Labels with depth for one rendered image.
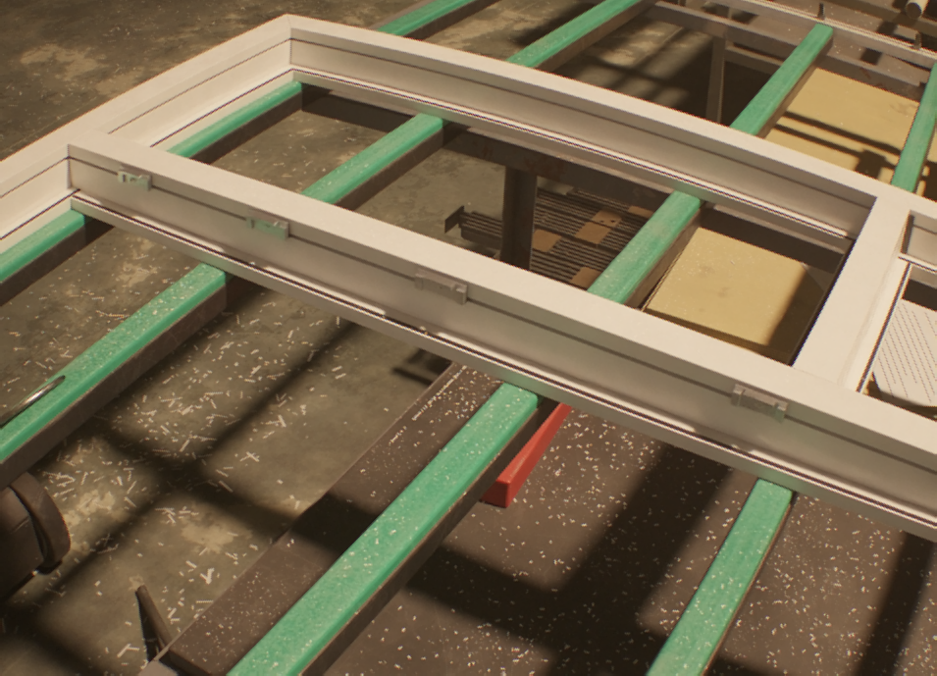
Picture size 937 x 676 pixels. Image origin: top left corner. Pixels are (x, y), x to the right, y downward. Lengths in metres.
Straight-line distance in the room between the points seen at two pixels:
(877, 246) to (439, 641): 0.59
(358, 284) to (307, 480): 1.15
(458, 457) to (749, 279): 0.80
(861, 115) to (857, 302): 1.29
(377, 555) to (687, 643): 0.23
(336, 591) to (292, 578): 0.39
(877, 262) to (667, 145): 0.33
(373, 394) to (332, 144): 1.14
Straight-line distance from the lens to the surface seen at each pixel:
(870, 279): 1.11
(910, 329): 1.63
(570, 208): 2.40
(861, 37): 2.09
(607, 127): 1.37
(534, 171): 1.49
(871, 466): 0.94
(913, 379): 1.53
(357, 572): 0.84
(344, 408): 2.36
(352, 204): 1.32
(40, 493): 1.96
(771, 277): 1.66
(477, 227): 2.31
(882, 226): 1.22
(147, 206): 1.23
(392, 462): 1.34
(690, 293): 1.58
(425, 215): 3.00
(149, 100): 1.39
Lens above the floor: 1.47
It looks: 34 degrees down
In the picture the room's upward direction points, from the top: 3 degrees clockwise
